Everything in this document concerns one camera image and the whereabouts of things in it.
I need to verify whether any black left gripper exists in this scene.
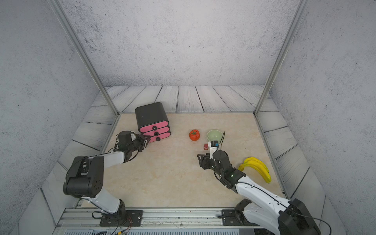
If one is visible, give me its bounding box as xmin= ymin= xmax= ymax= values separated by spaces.
xmin=127 ymin=134 xmax=151 ymax=153

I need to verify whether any black pink drawer cabinet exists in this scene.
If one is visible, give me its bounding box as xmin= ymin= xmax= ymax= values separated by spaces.
xmin=135 ymin=102 xmax=171 ymax=143

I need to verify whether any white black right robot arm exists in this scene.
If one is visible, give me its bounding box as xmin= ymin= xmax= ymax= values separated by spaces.
xmin=197 ymin=150 xmax=321 ymax=235

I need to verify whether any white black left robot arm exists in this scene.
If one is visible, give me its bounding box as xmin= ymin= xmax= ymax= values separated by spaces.
xmin=63 ymin=131 xmax=151 ymax=222

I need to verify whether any yellow banana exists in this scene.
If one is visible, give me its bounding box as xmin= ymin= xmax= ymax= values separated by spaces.
xmin=238 ymin=157 xmax=272 ymax=184

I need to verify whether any green bowl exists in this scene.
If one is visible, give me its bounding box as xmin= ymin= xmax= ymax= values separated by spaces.
xmin=207 ymin=129 xmax=223 ymax=143

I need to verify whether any red tomato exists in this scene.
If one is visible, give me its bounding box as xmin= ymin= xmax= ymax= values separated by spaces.
xmin=189 ymin=129 xmax=200 ymax=142

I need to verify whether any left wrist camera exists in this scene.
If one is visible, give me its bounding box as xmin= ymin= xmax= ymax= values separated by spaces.
xmin=117 ymin=131 xmax=136 ymax=146

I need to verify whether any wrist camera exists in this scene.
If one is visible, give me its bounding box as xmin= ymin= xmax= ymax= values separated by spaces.
xmin=208 ymin=140 xmax=220 ymax=160
xmin=117 ymin=131 xmax=136 ymax=146

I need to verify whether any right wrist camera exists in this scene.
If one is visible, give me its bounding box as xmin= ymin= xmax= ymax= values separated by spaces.
xmin=208 ymin=140 xmax=220 ymax=160

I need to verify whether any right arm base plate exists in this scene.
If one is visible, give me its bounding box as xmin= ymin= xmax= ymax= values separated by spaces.
xmin=218 ymin=209 xmax=254 ymax=226

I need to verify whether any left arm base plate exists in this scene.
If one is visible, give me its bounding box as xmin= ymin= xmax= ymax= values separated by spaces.
xmin=99 ymin=210 xmax=143 ymax=227

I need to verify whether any aluminium front rail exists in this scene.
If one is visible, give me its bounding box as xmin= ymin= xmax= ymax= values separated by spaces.
xmin=51 ymin=207 xmax=312 ymax=235

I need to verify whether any left metal frame post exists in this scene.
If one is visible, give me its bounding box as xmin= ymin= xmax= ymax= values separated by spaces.
xmin=48 ymin=0 xmax=120 ymax=117

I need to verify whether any metal frame post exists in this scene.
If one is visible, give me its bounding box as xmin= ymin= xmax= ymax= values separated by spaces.
xmin=48 ymin=0 xmax=120 ymax=117
xmin=254 ymin=0 xmax=309 ymax=117

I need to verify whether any right metal frame post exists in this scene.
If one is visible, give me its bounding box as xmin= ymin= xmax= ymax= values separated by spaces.
xmin=254 ymin=0 xmax=309 ymax=117

